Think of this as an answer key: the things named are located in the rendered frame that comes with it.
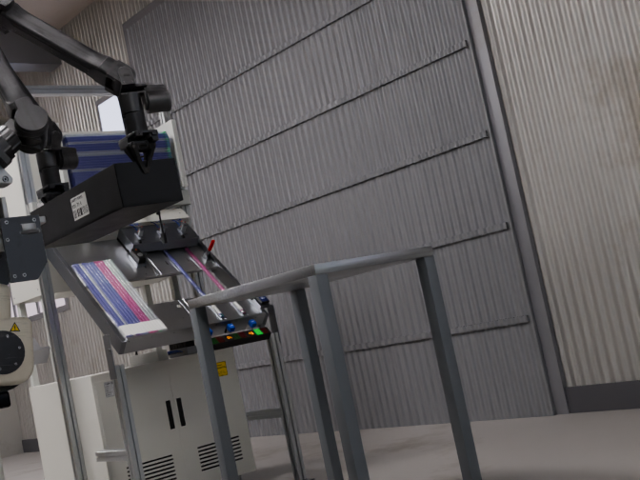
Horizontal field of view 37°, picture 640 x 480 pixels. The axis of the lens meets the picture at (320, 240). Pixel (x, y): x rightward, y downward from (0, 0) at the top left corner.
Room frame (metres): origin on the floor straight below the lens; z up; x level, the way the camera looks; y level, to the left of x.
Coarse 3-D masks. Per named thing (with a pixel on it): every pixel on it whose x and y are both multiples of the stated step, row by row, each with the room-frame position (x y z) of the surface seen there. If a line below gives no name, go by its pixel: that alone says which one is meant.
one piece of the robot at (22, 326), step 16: (0, 288) 2.32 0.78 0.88; (0, 304) 2.32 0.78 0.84; (0, 320) 2.31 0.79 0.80; (16, 320) 2.34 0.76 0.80; (0, 336) 2.30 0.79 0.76; (16, 336) 2.33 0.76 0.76; (0, 352) 2.30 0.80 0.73; (16, 352) 2.32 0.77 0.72; (32, 352) 2.35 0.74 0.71; (0, 368) 2.30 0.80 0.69; (16, 368) 2.32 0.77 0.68; (32, 368) 2.35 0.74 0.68; (0, 384) 2.30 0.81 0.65; (16, 384) 2.33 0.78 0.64
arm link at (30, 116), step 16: (0, 48) 2.34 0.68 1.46; (0, 64) 2.31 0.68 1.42; (0, 80) 2.30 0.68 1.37; (16, 80) 2.31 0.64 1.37; (0, 96) 2.31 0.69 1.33; (16, 96) 2.28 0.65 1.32; (16, 112) 2.24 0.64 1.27; (32, 112) 2.26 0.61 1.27; (16, 128) 2.25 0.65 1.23; (32, 128) 2.24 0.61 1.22; (48, 128) 2.28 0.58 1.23
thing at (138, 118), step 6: (126, 114) 2.38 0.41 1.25; (132, 114) 2.37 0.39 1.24; (138, 114) 2.38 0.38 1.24; (144, 114) 2.40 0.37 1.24; (126, 120) 2.38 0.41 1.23; (132, 120) 2.37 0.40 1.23; (138, 120) 2.38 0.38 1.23; (144, 120) 2.39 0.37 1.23; (126, 126) 2.38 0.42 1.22; (132, 126) 2.37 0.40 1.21; (138, 126) 2.38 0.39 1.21; (144, 126) 2.39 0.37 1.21; (126, 132) 2.39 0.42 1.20; (132, 132) 2.35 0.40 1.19; (138, 132) 2.35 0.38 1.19; (144, 132) 2.36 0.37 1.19; (156, 132) 2.38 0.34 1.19; (132, 138) 2.37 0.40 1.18; (138, 138) 2.39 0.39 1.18
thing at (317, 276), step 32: (384, 256) 2.77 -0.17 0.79; (416, 256) 2.84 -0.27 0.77; (256, 288) 2.84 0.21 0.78; (288, 288) 3.08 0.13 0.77; (320, 288) 2.61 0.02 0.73; (192, 320) 3.15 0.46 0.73; (320, 320) 2.63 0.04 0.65; (448, 352) 2.87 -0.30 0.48; (320, 384) 3.40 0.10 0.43; (448, 384) 2.88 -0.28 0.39; (224, 416) 3.15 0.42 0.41; (320, 416) 3.39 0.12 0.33; (352, 416) 2.63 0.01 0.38; (224, 448) 3.13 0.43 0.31; (352, 448) 2.61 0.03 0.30
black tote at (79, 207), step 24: (120, 168) 2.36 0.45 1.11; (168, 168) 2.44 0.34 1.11; (72, 192) 2.55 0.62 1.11; (96, 192) 2.45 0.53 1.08; (120, 192) 2.35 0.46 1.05; (144, 192) 2.39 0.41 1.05; (168, 192) 2.43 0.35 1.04; (48, 216) 2.70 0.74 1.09; (72, 216) 2.58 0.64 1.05; (96, 216) 2.47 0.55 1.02; (120, 216) 2.50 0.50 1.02; (144, 216) 2.60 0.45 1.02; (48, 240) 2.73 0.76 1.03; (72, 240) 2.77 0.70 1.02
